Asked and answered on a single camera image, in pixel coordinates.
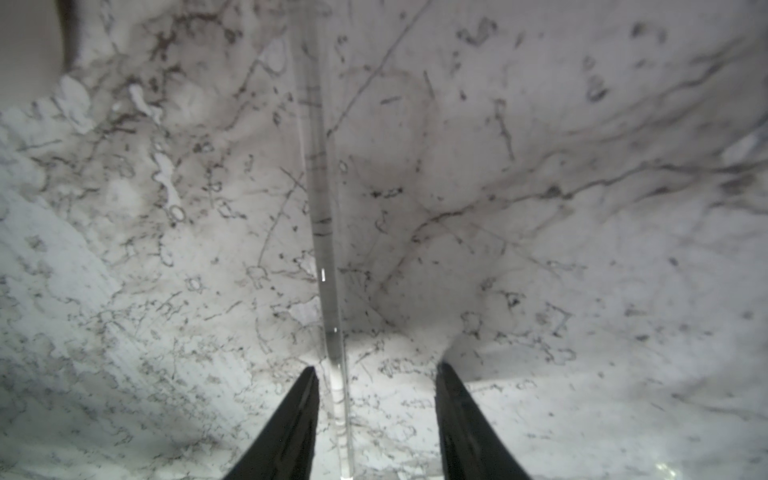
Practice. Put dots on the white glass stirring rod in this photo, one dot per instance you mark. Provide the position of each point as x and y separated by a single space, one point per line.
304 18

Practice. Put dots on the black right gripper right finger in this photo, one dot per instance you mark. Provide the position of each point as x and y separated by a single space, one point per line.
470 448

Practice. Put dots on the white plastic storage bin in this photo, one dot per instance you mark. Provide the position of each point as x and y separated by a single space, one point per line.
32 50

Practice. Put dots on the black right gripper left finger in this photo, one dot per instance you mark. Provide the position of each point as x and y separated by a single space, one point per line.
285 447

